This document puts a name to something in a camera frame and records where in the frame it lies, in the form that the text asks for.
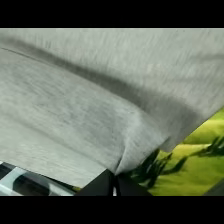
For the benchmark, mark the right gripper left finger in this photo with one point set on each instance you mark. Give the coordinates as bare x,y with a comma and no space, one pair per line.
98,186

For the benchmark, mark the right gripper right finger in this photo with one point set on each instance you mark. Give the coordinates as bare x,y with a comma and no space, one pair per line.
130,188

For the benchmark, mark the grey T-shirt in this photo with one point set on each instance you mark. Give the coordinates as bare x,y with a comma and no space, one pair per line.
100,93

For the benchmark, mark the silver frame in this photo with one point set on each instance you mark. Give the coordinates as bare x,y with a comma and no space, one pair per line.
23,182

